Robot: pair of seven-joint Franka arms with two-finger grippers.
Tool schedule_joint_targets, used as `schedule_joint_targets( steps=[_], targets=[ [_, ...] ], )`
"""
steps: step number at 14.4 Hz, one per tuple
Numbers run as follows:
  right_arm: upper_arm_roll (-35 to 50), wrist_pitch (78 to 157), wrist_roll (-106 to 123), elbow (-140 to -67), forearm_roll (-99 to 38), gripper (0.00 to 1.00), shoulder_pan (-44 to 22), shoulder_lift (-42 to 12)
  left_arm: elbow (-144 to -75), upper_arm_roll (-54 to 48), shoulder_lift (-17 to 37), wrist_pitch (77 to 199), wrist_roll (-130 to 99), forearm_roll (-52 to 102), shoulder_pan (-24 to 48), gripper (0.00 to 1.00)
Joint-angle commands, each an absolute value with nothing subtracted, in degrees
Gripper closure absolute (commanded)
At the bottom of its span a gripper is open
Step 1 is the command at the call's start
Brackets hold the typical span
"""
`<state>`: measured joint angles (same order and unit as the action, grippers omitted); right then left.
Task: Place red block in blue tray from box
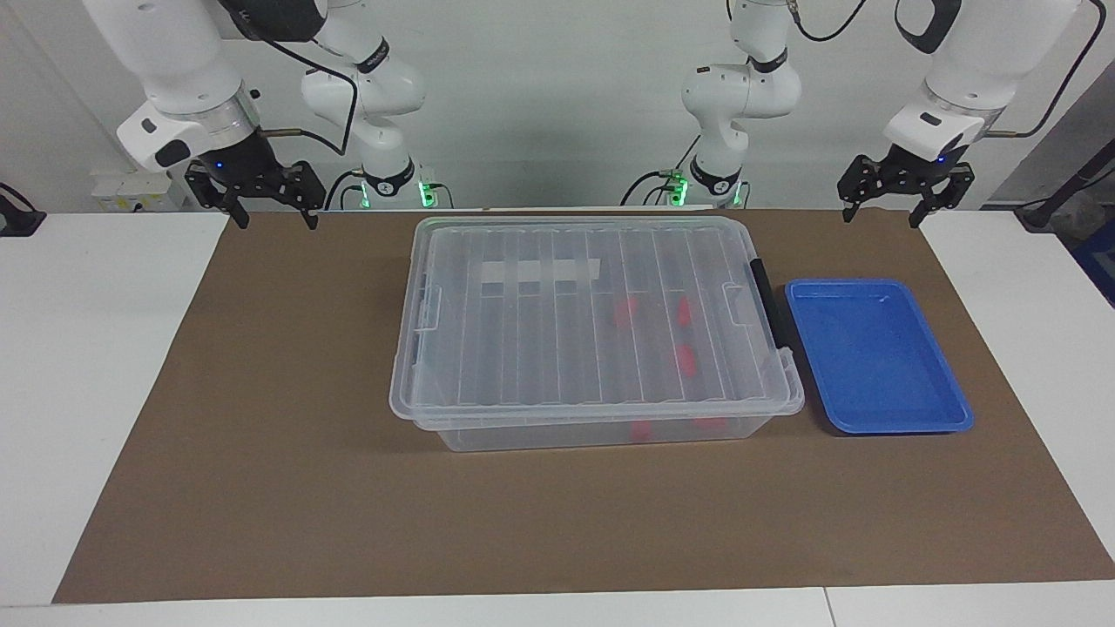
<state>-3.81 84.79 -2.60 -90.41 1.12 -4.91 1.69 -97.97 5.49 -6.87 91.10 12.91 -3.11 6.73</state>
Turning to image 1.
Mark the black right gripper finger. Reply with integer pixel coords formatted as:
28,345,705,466
280,160,325,231
186,164,251,230

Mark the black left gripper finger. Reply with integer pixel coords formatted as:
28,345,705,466
909,164,975,229
838,155,885,223

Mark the clear plastic box lid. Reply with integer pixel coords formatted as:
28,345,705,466
389,215,804,420

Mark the blue plastic tray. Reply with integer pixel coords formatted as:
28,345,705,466
784,278,975,435

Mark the clear plastic storage box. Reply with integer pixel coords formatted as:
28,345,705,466
389,218,806,454

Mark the black stand pole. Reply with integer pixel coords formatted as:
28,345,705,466
1015,139,1115,233

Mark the blue crate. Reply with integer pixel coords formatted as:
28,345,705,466
1070,239,1115,307

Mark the black table clamp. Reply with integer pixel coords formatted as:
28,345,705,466
0,181,46,238

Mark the brown table mat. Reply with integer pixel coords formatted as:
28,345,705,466
52,207,1115,604

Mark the black base cable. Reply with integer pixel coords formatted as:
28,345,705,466
620,135,698,208
324,170,367,212

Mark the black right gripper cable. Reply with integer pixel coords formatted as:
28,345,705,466
248,22,360,158

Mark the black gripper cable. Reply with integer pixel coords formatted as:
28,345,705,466
788,0,1107,140
248,22,360,158

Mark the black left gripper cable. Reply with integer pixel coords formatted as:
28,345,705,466
788,0,1107,140

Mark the white wall socket box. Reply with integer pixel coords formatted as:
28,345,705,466
91,171,184,213

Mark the black box latch handle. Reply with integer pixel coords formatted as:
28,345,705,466
751,257,795,352

